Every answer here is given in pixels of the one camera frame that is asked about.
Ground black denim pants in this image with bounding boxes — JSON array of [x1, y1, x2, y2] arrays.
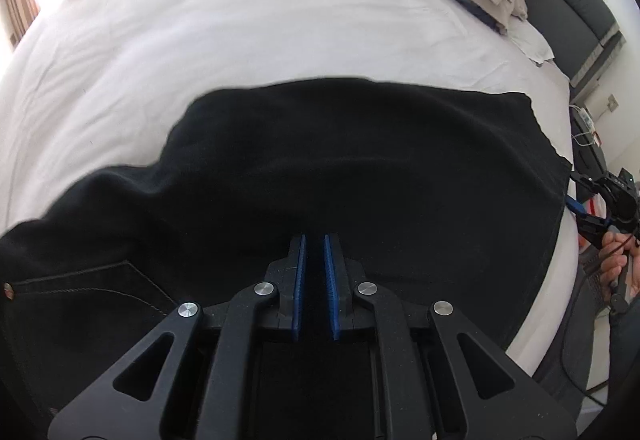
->
[[1, 79, 572, 439]]

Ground person's right hand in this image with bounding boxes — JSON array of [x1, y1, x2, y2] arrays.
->
[[599, 232, 640, 302]]

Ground dark grey headboard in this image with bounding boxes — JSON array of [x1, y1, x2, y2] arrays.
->
[[525, 0, 625, 100]]

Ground white flat pillow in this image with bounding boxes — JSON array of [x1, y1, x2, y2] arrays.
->
[[506, 16, 554, 67]]

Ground white bed mattress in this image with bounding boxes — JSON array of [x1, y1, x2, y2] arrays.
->
[[0, 0, 582, 378]]

